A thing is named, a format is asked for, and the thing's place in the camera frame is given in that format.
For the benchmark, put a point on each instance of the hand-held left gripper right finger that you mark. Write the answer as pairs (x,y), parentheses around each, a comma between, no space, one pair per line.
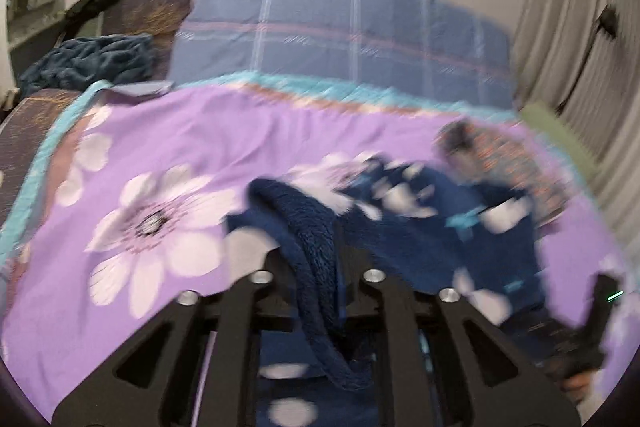
(395,327)

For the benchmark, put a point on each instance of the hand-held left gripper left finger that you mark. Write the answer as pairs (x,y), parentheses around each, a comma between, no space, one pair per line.
(237,322)

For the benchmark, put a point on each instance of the navy fleece garment white dots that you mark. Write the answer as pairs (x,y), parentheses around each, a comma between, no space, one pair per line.
(420,227)

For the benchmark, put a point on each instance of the person's right hand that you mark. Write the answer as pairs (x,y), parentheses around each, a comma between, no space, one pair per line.
(577,388)

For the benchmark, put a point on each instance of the folded orange grey floral garment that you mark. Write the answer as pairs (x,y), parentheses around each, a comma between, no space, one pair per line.
(505,157)

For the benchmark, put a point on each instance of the purple floral bed blanket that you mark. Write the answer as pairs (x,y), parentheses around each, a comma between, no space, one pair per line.
(165,142)

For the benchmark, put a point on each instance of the green cushion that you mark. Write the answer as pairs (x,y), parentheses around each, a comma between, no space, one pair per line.
(560,132)

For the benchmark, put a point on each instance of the dark teal fleece blanket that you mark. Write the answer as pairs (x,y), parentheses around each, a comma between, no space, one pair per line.
(90,62)

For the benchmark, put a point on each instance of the blue plaid pillow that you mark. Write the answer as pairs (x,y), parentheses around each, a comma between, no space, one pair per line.
(320,32)

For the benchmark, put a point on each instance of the black device on stand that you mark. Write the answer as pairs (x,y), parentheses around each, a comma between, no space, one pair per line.
(609,22)

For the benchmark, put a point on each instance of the brown patterned bed cover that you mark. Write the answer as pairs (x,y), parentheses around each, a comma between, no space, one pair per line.
(160,12)

